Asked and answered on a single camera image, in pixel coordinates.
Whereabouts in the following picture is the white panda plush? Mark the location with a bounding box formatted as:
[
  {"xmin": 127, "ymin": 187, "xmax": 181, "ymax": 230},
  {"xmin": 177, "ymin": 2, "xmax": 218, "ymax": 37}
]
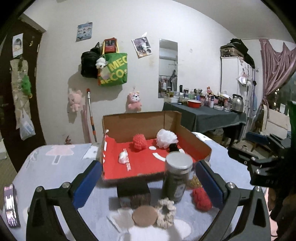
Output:
[{"xmin": 95, "ymin": 57, "xmax": 108, "ymax": 70}]

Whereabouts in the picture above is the dark wooden door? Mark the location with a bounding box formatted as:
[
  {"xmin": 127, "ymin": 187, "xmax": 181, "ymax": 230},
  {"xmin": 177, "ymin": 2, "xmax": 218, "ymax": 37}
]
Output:
[{"xmin": 1, "ymin": 20, "xmax": 46, "ymax": 171}]

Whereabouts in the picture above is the wall mirror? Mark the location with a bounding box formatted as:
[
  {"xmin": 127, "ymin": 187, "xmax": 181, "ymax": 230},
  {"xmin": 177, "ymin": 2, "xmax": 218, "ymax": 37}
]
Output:
[{"xmin": 158, "ymin": 39, "xmax": 178, "ymax": 98}]

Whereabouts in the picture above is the white fuzzy tablecloth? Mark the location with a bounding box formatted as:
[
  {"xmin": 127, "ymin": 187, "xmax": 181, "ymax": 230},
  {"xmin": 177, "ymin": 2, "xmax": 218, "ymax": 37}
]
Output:
[{"xmin": 0, "ymin": 131, "xmax": 273, "ymax": 241}]

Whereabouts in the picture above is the pink plush toy left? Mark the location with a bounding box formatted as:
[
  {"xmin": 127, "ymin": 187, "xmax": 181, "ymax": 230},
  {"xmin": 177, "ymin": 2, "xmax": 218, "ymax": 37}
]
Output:
[{"xmin": 68, "ymin": 90, "xmax": 82, "ymax": 113}]

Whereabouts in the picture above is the blue wall poster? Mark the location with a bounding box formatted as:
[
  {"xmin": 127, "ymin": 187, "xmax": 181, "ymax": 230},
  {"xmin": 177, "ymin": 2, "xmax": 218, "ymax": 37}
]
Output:
[{"xmin": 76, "ymin": 22, "xmax": 93, "ymax": 42}]

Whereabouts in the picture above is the steel kettle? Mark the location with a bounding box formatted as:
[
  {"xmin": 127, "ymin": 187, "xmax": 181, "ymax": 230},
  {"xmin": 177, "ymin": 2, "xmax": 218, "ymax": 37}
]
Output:
[{"xmin": 231, "ymin": 94, "xmax": 244, "ymax": 113}]

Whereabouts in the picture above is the green tea jar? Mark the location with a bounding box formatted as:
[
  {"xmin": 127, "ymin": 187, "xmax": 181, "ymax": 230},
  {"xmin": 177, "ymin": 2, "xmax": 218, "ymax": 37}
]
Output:
[{"xmin": 162, "ymin": 152, "xmax": 193, "ymax": 203}]

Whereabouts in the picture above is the smartphone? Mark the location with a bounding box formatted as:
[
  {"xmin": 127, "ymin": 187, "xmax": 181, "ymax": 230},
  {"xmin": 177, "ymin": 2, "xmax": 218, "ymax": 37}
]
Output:
[{"xmin": 4, "ymin": 184, "xmax": 21, "ymax": 228}]

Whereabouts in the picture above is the photo wall poster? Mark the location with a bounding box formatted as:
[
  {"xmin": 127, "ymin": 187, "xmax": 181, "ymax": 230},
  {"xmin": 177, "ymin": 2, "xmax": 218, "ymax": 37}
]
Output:
[{"xmin": 132, "ymin": 37, "xmax": 152, "ymax": 58}]

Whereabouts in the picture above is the cream crochet scrunchie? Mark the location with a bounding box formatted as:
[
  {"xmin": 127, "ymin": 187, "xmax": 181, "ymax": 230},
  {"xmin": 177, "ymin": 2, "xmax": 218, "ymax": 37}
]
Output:
[{"xmin": 154, "ymin": 197, "xmax": 177, "ymax": 229}]

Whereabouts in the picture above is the white mesh bath pouf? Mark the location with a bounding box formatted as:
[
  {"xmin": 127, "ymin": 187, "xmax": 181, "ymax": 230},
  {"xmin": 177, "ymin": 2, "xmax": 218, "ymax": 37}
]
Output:
[{"xmin": 156, "ymin": 129, "xmax": 179, "ymax": 149}]

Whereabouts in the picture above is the red cardboard box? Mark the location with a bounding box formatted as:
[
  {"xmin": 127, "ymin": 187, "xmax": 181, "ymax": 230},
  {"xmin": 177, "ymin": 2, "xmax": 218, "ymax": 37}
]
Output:
[{"xmin": 101, "ymin": 111, "xmax": 212, "ymax": 183}]

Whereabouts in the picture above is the pink foam net ball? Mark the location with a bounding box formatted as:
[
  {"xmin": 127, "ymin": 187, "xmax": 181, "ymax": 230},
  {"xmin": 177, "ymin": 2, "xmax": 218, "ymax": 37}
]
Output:
[{"xmin": 132, "ymin": 133, "xmax": 147, "ymax": 151}]

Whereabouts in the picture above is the pink curtain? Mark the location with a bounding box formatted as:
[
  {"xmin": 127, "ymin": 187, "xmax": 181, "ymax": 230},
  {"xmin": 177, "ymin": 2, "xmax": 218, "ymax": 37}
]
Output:
[{"xmin": 259, "ymin": 39, "xmax": 295, "ymax": 111}]

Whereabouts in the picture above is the red-tipped broom handle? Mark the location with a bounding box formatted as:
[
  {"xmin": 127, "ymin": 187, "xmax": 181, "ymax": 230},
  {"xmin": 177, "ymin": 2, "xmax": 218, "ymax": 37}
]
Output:
[{"xmin": 86, "ymin": 88, "xmax": 97, "ymax": 142}]

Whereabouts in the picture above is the black backpack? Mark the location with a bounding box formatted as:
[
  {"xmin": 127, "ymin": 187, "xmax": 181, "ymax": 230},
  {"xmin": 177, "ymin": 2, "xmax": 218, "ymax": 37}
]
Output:
[{"xmin": 81, "ymin": 42, "xmax": 101, "ymax": 79}]

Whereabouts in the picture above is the green plush on door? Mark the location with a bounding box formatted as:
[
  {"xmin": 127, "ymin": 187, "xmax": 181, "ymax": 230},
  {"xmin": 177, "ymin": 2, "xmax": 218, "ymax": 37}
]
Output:
[{"xmin": 21, "ymin": 75, "xmax": 33, "ymax": 98}]

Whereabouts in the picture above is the plastic bag on door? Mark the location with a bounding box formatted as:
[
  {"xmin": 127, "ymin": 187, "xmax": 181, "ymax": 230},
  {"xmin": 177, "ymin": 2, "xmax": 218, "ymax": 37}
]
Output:
[{"xmin": 20, "ymin": 110, "xmax": 36, "ymax": 141}]

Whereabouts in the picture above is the red knitted ball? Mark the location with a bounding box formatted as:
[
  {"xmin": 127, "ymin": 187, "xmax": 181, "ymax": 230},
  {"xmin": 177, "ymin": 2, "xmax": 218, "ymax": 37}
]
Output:
[{"xmin": 192, "ymin": 187, "xmax": 213, "ymax": 212}]

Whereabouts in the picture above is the red bowl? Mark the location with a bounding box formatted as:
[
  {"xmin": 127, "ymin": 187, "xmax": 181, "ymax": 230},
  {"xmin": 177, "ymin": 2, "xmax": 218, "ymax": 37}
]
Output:
[{"xmin": 187, "ymin": 100, "xmax": 201, "ymax": 108}]

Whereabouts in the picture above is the pink plush toy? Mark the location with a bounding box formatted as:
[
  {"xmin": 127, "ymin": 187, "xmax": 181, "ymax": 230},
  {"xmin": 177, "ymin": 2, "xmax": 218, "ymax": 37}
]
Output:
[
  {"xmin": 68, "ymin": 90, "xmax": 82, "ymax": 113},
  {"xmin": 127, "ymin": 91, "xmax": 142, "ymax": 112}
]

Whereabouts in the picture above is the green tote bag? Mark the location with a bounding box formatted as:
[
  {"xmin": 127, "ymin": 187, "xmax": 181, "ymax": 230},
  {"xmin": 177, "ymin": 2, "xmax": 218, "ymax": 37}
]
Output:
[{"xmin": 97, "ymin": 38, "xmax": 127, "ymax": 87}]

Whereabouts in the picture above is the white crumpled cloth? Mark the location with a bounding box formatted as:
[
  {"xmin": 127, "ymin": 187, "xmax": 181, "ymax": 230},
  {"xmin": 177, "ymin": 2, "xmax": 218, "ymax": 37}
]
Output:
[{"xmin": 118, "ymin": 149, "xmax": 129, "ymax": 164}]

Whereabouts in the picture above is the brown round lid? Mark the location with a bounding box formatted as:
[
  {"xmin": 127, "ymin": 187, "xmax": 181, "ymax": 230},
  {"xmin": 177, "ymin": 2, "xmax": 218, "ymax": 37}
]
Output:
[{"xmin": 132, "ymin": 205, "xmax": 158, "ymax": 227}]

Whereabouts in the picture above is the black cube box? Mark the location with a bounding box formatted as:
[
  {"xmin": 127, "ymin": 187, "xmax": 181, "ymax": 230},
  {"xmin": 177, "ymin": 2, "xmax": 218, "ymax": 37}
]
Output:
[{"xmin": 116, "ymin": 179, "xmax": 151, "ymax": 209}]

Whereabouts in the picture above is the white refrigerator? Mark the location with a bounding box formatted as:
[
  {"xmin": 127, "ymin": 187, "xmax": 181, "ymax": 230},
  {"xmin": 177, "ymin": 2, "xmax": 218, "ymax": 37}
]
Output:
[{"xmin": 220, "ymin": 56, "xmax": 256, "ymax": 121}]

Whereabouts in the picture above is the pink plush toy right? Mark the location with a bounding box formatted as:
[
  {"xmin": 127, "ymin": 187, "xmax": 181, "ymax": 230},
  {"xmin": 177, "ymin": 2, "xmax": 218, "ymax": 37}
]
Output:
[{"xmin": 127, "ymin": 91, "xmax": 142, "ymax": 112}]

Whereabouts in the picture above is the dark green covered table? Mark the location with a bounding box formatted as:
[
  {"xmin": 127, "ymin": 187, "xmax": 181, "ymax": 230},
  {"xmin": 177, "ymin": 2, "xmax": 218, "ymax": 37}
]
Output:
[{"xmin": 163, "ymin": 102, "xmax": 247, "ymax": 145}]

